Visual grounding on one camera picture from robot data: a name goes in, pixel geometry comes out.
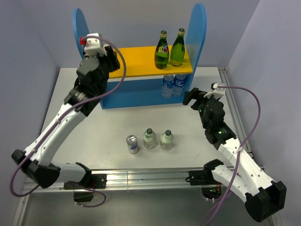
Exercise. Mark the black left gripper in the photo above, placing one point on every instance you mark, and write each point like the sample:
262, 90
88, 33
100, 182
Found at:
111, 59

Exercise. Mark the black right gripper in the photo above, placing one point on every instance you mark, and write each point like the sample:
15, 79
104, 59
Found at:
194, 93

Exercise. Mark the green glass Perrier bottle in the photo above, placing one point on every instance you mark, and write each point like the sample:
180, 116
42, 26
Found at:
161, 56

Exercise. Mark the silver blue can front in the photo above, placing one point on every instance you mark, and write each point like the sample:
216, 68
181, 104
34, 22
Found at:
132, 144

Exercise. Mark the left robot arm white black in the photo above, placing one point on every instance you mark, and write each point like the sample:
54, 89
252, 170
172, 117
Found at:
36, 160

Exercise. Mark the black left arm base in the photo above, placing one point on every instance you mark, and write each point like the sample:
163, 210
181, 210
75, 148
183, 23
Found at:
85, 191

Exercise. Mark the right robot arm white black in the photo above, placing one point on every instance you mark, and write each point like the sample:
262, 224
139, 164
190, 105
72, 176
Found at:
261, 195

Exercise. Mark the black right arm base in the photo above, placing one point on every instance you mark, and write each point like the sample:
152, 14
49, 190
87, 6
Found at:
210, 188

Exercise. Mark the blue and yellow wooden shelf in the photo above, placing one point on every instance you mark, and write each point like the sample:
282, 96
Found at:
143, 83

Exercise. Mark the clear Pocari Sweat bottle right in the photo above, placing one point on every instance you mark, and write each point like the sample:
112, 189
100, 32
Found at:
179, 82

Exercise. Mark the clear pocari sweat bottle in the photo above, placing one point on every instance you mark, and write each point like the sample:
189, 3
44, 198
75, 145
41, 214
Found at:
179, 82
167, 85

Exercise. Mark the clear Pocari Sweat bottle left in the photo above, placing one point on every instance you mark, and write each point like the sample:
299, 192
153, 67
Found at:
167, 85

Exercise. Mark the green glass bottle yellow label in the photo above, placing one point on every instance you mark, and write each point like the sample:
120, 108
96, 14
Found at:
178, 49

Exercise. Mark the small clear bottle right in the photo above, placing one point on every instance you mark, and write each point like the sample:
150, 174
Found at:
166, 140

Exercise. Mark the small clear bottle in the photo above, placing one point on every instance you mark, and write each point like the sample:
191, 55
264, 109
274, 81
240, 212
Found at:
149, 138
166, 140

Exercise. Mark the small clear bottle left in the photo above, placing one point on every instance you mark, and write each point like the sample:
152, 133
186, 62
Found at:
149, 138

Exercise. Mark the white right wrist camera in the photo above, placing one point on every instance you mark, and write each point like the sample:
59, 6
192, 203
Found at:
217, 91

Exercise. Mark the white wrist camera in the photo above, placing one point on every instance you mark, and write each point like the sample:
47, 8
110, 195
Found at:
217, 91
92, 47

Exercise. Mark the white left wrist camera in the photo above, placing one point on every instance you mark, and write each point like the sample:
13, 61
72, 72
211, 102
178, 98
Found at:
92, 47

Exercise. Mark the aluminium mounting rail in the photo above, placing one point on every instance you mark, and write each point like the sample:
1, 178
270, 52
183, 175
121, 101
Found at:
141, 179

